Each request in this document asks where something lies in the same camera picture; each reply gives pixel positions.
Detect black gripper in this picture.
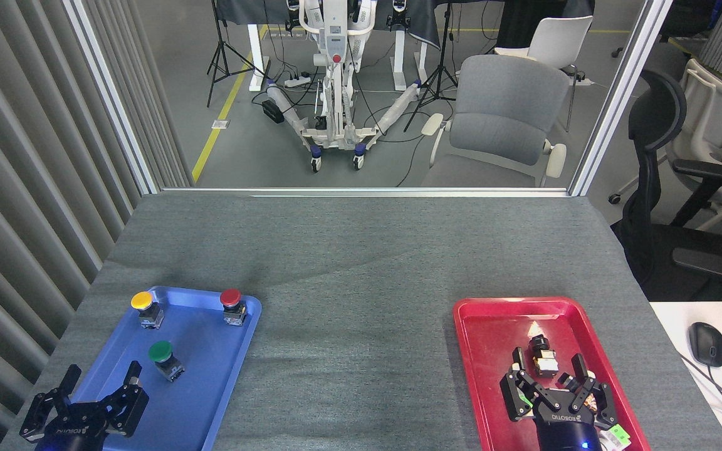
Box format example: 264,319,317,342
19,361,150,451
500,348,619,451

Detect green push button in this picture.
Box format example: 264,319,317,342
148,341,185,383

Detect yellow push button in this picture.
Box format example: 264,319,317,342
130,291,165,329

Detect red push button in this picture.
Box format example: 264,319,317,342
219,288,248,326

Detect red plastic tray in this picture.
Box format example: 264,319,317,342
453,296,652,451

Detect blue plastic tray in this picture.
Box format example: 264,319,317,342
51,286,263,451

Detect white desk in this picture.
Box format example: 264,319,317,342
649,302,722,451

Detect black computer mouse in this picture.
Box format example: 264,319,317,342
688,322,722,368

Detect black mesh office chair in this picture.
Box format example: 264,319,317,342
612,69,722,301

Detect grey office chair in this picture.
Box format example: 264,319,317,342
422,54,570,187

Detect black tripod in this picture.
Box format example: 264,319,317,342
206,0,268,107
404,0,459,132

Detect white plastic chair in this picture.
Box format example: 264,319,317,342
494,16,594,132

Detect white table leg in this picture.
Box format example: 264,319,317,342
248,24,271,93
394,28,427,91

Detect black table cloth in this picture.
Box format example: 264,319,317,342
214,0,443,51

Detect white wheeled stand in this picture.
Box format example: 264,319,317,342
265,0,424,173

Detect black knob switch, amber block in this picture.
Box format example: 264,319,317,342
557,373,607,414

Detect black knob switch, white block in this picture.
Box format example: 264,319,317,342
528,335,559,377

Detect black mouse cable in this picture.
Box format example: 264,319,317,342
679,351,722,433

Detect silver frame post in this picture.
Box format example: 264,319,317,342
63,0,161,195
569,0,674,197

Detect white frame office chair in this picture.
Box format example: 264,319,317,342
609,58,722,229

